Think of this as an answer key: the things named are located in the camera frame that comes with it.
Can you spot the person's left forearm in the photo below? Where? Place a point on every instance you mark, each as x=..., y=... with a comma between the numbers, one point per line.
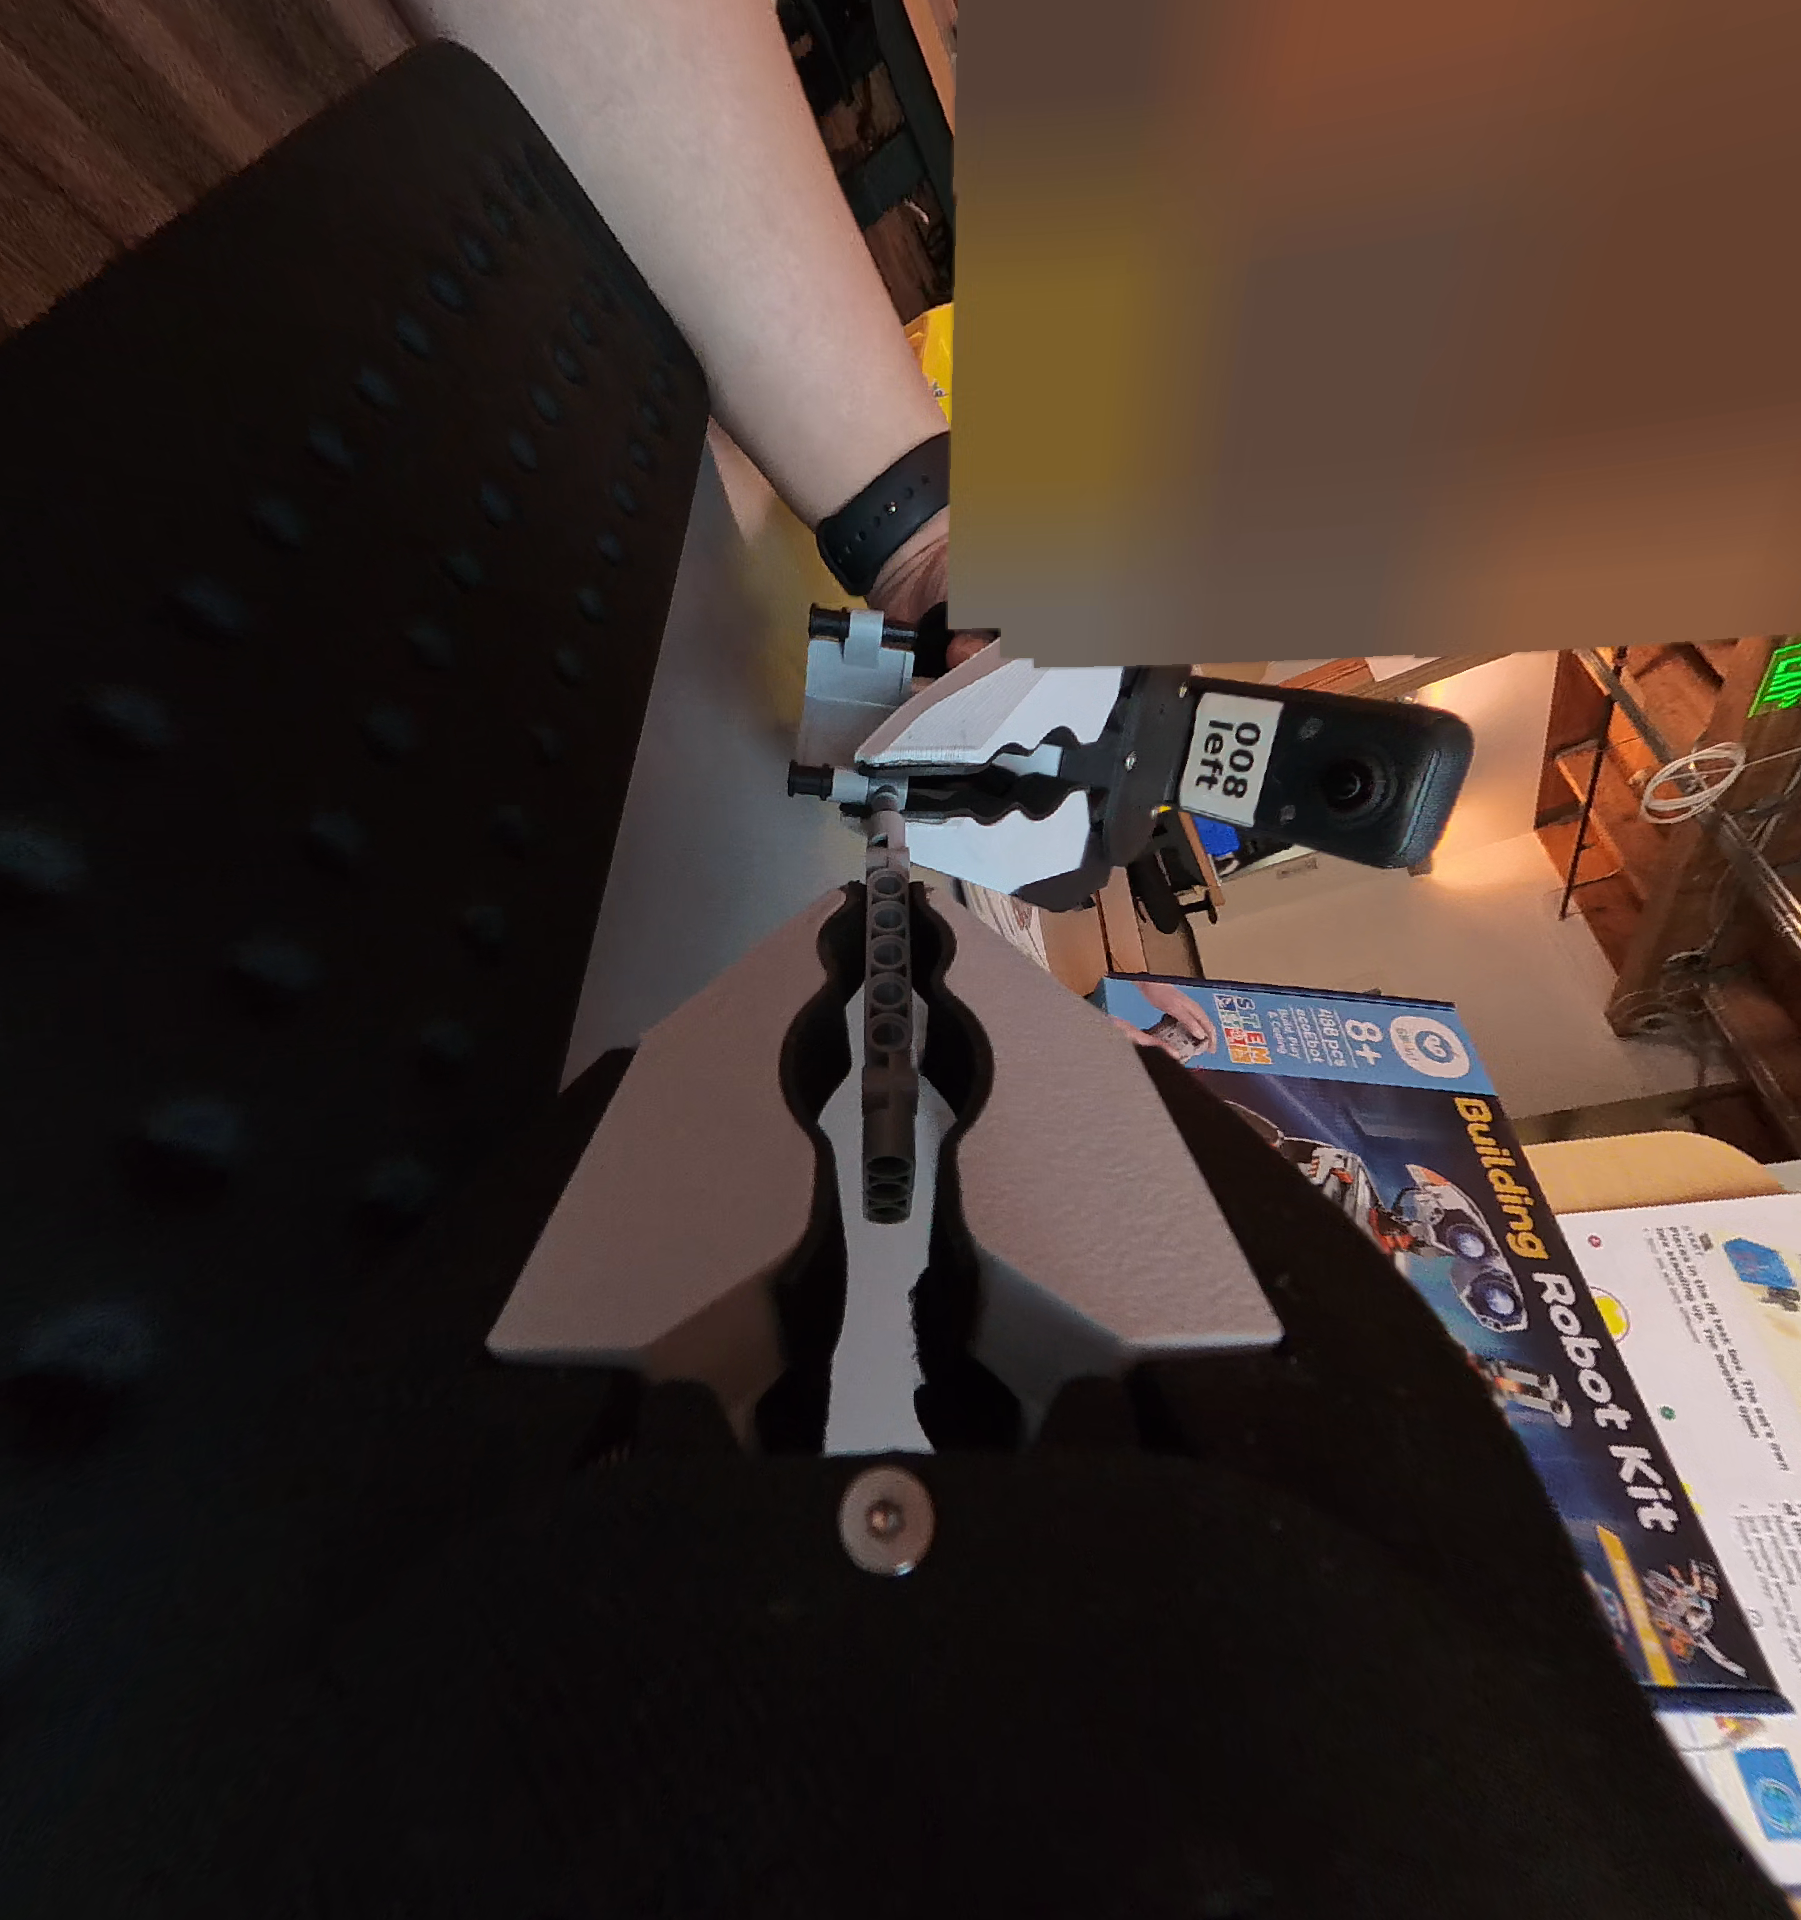
x=691, y=225

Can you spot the person's left hand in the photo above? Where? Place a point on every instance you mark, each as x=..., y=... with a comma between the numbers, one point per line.
x=931, y=600

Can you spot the grey toy panel with holes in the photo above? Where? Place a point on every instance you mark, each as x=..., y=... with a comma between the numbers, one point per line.
x=887, y=1050

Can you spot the grey curved toy panel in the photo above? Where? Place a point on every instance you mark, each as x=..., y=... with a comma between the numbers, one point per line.
x=848, y=691

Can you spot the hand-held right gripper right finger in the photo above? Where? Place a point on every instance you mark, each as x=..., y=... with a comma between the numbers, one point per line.
x=1109, y=1185

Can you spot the black wrist band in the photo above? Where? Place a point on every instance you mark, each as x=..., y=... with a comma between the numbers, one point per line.
x=878, y=517

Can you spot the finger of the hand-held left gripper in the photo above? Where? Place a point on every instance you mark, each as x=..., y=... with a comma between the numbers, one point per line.
x=1013, y=862
x=1021, y=705

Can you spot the green exit sign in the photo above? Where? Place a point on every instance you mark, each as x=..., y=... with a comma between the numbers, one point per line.
x=1800, y=676

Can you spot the printed task instruction sheet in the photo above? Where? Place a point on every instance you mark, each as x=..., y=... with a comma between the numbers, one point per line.
x=1739, y=1426

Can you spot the yellow plastic bin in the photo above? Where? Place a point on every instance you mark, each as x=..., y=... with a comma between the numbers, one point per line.
x=934, y=375

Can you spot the black perforated chair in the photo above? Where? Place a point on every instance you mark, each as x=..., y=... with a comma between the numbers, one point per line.
x=240, y=750

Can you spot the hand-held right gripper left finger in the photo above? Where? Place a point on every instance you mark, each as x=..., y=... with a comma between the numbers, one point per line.
x=660, y=1199

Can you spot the blue robot kit box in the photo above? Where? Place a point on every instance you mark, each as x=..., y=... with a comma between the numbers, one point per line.
x=1441, y=1199

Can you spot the grey desk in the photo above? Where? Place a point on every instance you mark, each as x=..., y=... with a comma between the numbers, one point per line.
x=691, y=825

